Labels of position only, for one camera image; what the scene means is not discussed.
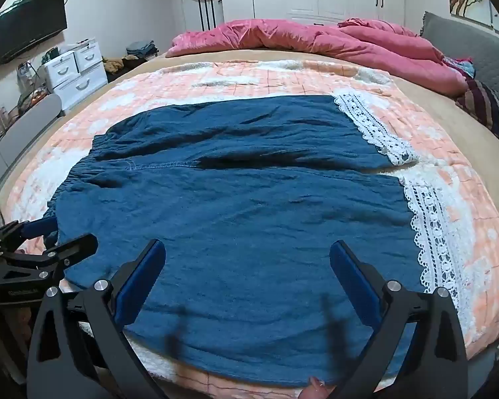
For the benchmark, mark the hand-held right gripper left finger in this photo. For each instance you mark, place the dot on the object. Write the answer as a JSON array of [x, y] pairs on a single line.
[[143, 272]]

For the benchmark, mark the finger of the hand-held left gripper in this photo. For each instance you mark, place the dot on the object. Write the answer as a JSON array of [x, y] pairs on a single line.
[[37, 227], [77, 244]]

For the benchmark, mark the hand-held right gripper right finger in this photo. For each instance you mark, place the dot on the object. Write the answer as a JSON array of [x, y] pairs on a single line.
[[351, 278]]

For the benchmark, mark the blue pants with white lace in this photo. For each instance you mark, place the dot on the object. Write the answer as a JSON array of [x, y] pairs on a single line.
[[241, 216]]

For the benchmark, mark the person's right hand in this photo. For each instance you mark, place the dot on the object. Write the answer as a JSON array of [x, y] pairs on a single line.
[[316, 387]]

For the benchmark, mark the large white drawer cabinet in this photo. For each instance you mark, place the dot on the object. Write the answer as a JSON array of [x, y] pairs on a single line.
[[81, 87]]

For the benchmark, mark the small white drawer box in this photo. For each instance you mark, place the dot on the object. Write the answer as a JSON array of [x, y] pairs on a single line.
[[88, 54], [61, 68]]

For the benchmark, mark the brown plush toy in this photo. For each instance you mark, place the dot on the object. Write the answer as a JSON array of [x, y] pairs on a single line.
[[114, 65]]

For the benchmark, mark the black flat television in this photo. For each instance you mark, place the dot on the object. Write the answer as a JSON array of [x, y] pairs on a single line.
[[25, 25]]

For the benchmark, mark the folded blue clothes pile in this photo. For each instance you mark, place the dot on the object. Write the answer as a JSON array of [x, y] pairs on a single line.
[[142, 49]]

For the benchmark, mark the peach bear printed blanket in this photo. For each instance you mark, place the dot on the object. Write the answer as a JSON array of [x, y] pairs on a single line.
[[274, 79]]

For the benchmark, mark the dark striped cloth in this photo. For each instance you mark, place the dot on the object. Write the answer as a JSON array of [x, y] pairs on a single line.
[[486, 108]]

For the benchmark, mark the pink and blue cloth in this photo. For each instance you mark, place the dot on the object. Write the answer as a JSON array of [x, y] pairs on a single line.
[[461, 66]]

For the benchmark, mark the pink duvet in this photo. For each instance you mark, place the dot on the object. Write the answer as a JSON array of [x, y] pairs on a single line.
[[299, 41]]

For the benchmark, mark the grey quilted mat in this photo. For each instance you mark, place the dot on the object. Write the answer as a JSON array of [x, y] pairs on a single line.
[[474, 45]]

